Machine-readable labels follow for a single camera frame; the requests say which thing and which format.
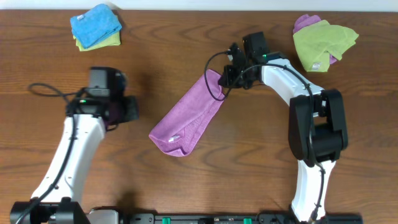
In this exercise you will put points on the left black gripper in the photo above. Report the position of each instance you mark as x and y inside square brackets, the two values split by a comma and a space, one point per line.
[131, 109]

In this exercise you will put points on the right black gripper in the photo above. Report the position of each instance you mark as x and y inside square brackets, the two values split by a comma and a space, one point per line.
[229, 80]

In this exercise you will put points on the purple microfibre cloth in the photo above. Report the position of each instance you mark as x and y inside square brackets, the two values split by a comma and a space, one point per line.
[181, 128]

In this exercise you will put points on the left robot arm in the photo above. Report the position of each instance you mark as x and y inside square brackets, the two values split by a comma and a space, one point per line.
[57, 199]

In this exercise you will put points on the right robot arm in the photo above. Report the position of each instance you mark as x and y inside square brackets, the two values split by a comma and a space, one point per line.
[317, 132]

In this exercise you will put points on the green folded cloth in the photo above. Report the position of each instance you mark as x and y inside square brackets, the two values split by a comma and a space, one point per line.
[113, 40]

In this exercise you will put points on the green crumpled cloth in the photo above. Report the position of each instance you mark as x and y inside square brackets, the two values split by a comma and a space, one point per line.
[317, 43]

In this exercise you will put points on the blue folded cloth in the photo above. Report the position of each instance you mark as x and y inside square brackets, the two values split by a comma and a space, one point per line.
[95, 25]

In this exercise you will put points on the purple crumpled cloth underneath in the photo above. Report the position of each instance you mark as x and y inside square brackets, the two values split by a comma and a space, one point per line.
[305, 21]

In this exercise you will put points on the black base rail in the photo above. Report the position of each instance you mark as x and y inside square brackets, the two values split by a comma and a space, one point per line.
[262, 218]

